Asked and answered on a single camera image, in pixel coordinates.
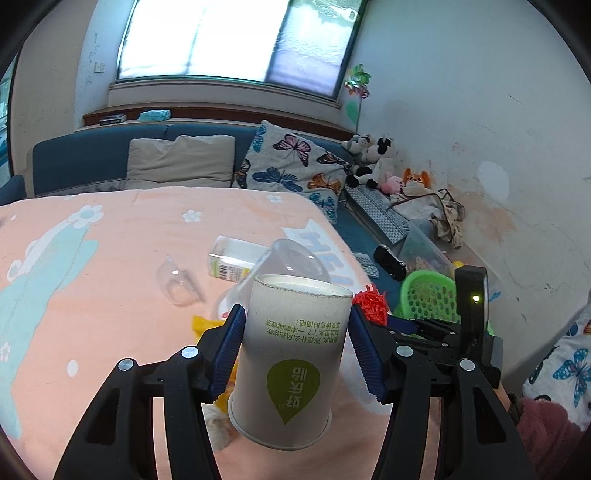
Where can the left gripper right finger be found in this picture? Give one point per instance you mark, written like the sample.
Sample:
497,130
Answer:
478,439

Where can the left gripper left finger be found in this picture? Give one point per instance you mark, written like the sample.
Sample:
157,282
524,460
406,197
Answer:
114,438

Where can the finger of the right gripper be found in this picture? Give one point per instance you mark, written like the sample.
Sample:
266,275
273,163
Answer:
406,325

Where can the white paper cup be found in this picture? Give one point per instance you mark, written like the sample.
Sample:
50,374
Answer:
288,365

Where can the maroon sleeve forearm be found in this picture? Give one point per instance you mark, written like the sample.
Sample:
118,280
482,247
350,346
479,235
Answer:
548,435

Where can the red knitted yarn piece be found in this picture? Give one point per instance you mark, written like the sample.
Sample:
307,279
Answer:
373,304

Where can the green plastic basket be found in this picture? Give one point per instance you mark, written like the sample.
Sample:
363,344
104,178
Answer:
428,294

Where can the black remote control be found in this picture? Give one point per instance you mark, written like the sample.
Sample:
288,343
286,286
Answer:
390,263

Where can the clear plastic storage box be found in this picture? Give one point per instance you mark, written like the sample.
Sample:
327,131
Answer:
418,252

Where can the round flat cracker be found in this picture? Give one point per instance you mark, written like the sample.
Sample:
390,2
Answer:
219,428

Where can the patterned cloth bag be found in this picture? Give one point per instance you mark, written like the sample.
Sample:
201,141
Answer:
435,207

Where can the grey patterned cloth strip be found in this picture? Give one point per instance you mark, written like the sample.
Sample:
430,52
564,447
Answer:
373,207

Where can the large clear plastic cup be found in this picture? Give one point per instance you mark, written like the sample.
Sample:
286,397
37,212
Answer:
285,257

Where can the pink plush toy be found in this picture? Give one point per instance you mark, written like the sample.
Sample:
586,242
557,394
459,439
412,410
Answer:
393,185

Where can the orange fox plush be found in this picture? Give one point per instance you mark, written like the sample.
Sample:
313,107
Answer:
415,182

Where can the pink fleece table blanket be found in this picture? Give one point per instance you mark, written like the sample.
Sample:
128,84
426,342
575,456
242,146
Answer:
79,293

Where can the clear plastic dome lid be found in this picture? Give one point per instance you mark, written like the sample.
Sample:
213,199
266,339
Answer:
178,285

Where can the black white plush cow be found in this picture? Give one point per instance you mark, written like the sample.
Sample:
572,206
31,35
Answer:
377,165

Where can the small clear plastic bottle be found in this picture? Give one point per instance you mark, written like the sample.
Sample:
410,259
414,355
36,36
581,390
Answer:
232,259

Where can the grey plush toy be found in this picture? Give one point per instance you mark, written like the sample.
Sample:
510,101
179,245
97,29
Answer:
357,144

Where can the butterfly print pillow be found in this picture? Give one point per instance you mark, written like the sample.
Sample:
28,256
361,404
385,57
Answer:
281,161

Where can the colourful pinwheel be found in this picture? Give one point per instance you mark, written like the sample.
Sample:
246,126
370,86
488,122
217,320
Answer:
357,86

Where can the beige cushion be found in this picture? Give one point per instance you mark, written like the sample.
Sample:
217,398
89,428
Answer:
190,161

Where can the blue sofa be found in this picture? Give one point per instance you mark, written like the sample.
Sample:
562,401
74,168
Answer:
95,160

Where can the window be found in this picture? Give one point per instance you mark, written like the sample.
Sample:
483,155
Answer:
300,45

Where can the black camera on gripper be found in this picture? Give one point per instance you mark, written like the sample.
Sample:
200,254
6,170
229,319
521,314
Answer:
472,307

